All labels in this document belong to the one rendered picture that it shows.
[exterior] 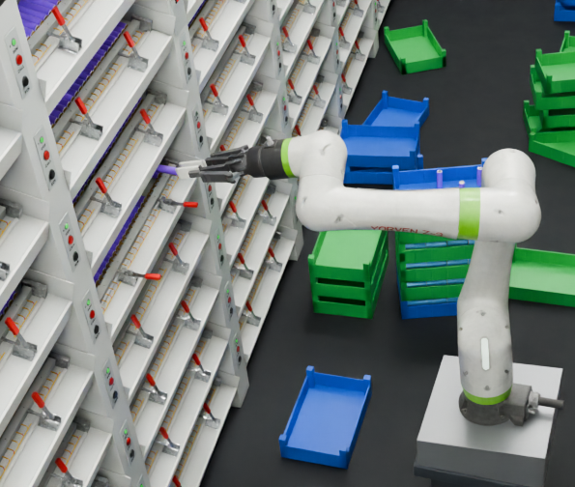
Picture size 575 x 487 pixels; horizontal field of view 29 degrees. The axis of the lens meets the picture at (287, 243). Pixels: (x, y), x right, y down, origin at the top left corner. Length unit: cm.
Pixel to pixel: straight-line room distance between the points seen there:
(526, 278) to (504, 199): 137
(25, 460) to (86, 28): 85
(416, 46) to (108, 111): 287
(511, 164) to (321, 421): 115
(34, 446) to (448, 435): 107
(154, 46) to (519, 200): 89
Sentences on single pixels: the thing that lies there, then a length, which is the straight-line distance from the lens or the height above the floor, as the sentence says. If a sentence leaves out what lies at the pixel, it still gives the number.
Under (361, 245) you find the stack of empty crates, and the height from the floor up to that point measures 16.
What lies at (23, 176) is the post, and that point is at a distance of 205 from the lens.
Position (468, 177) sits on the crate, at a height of 41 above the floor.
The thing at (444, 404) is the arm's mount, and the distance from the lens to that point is 287.
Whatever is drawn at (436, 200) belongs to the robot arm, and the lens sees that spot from 243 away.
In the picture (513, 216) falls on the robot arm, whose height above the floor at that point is 101.
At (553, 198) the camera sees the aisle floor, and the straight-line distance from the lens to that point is 414.
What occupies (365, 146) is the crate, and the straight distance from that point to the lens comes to 427.
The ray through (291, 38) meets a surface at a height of 70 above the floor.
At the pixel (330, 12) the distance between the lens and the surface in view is 412.
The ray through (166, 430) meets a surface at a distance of 297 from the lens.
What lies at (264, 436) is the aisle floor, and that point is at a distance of 333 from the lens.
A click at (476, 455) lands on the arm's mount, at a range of 279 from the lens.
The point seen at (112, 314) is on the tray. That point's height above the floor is 90.
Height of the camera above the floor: 252
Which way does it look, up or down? 39 degrees down
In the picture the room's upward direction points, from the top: 7 degrees counter-clockwise
